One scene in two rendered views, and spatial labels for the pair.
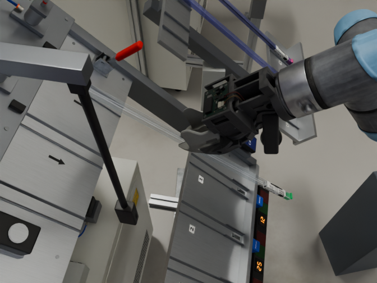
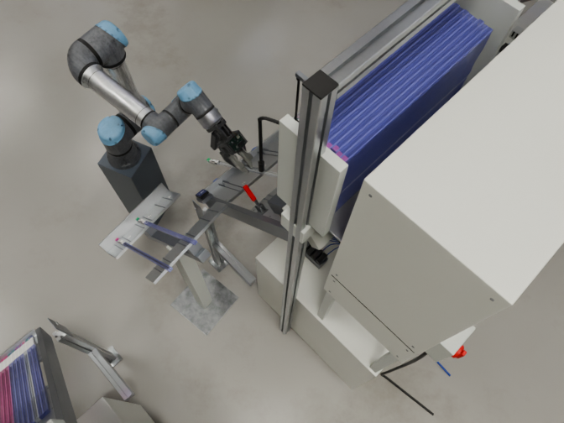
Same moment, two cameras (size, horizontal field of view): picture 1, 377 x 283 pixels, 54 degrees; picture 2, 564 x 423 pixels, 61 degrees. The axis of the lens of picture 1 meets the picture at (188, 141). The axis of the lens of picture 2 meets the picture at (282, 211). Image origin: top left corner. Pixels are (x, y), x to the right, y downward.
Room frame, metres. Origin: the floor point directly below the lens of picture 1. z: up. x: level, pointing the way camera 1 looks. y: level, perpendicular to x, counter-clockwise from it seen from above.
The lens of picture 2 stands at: (1.01, 0.57, 2.48)
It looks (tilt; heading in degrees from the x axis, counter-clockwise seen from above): 65 degrees down; 212
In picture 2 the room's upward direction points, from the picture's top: 3 degrees clockwise
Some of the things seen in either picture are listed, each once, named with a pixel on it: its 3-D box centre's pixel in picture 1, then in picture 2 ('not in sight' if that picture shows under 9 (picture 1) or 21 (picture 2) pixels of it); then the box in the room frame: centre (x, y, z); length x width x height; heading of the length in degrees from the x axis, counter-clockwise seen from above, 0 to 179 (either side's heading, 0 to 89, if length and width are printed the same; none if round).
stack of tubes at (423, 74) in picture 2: not in sight; (388, 111); (0.27, 0.39, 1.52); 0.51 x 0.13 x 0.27; 170
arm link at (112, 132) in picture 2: not in sight; (115, 133); (0.44, -0.66, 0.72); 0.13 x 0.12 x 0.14; 177
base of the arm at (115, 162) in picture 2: not in sight; (121, 149); (0.45, -0.66, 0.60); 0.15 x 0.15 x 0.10
